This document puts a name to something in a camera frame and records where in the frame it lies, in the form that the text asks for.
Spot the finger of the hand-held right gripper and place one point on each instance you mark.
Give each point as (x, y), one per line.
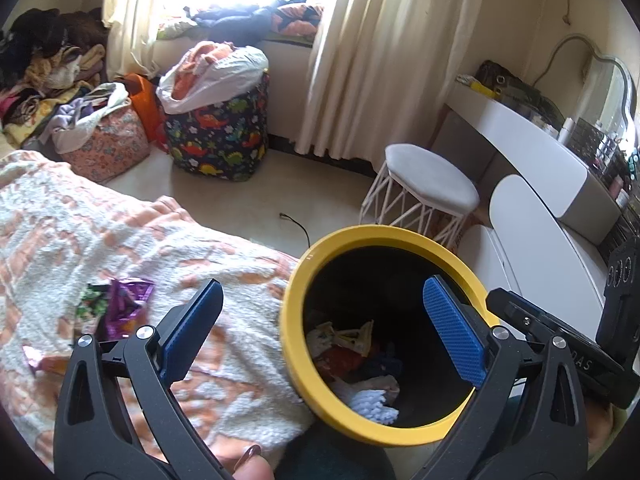
(525, 315)

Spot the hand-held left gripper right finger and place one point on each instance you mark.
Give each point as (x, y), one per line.
(455, 330)

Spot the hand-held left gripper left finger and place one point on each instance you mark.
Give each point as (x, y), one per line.
(190, 330)

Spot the yellow-rimmed black trash bin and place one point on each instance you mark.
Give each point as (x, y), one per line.
(295, 310)

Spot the white foam fruit net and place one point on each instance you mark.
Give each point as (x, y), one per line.
(370, 405)

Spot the person's left hand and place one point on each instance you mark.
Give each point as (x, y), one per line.
(252, 465)

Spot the purple foil wrapper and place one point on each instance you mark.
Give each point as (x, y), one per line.
(125, 305)

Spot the green snack packet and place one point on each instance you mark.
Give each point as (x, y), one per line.
(92, 305)

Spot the orange and white blanket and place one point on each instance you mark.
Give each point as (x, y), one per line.
(75, 230)

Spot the white vanity desk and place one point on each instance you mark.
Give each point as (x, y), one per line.
(525, 160)

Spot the cosmetics organizer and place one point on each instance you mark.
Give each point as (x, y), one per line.
(600, 145)

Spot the white bottle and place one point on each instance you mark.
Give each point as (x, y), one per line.
(566, 132)

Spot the dinosaur print storage basket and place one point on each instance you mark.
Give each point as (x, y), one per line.
(215, 145)

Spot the pink floral fabric bag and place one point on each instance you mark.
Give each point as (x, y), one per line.
(110, 140)

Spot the vanity mirror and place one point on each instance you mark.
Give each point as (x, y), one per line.
(605, 95)

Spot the orange bag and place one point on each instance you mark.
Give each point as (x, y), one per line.
(145, 105)

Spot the dark patterned bag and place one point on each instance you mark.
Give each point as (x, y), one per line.
(510, 82)

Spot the white plastic bag of clothes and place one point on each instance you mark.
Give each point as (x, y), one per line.
(225, 75)

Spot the wide cream curtain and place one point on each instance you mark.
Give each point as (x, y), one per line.
(390, 60)

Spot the pile of clothes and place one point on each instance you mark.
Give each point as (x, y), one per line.
(45, 60)

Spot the clothes on windowsill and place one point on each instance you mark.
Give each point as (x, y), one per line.
(250, 17)

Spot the narrow cream curtain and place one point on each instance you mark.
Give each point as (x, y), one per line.
(135, 15)

